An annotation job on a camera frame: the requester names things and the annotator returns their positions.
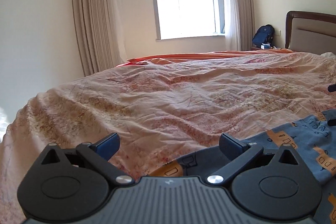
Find beige curtain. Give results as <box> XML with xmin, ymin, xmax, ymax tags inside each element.
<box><xmin>224</xmin><ymin>0</ymin><xmax>255</xmax><ymax>51</ymax></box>
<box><xmin>72</xmin><ymin>0</ymin><xmax>126</xmax><ymax>76</ymax></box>

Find blue patterned pants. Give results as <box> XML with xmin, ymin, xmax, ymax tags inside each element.
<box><xmin>153</xmin><ymin>109</ymin><xmax>335</xmax><ymax>223</ymax></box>

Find beige right curtain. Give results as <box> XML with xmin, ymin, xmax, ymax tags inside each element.
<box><xmin>224</xmin><ymin>0</ymin><xmax>255</xmax><ymax>51</ymax></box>

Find wooden nightstand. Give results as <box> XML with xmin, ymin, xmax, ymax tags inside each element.
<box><xmin>251</xmin><ymin>46</ymin><xmax>277</xmax><ymax>51</ymax></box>

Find pink floral duvet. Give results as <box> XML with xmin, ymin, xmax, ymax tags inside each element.
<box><xmin>1</xmin><ymin>52</ymin><xmax>335</xmax><ymax>223</ymax></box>

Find white pillow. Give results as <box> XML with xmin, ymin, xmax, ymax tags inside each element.
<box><xmin>321</xmin><ymin>52</ymin><xmax>336</xmax><ymax>59</ymax></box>

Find brown padded headboard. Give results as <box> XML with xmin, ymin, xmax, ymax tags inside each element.
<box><xmin>285</xmin><ymin>11</ymin><xmax>336</xmax><ymax>55</ymax></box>

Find beige left curtain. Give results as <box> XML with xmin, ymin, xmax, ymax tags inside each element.
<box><xmin>72</xmin><ymin>0</ymin><xmax>126</xmax><ymax>76</ymax></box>

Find orange bed sheet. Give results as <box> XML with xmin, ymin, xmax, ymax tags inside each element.
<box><xmin>117</xmin><ymin>48</ymin><xmax>293</xmax><ymax>67</ymax></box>

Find blue backpack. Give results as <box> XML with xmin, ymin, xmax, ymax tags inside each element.
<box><xmin>252</xmin><ymin>24</ymin><xmax>274</xmax><ymax>47</ymax></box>

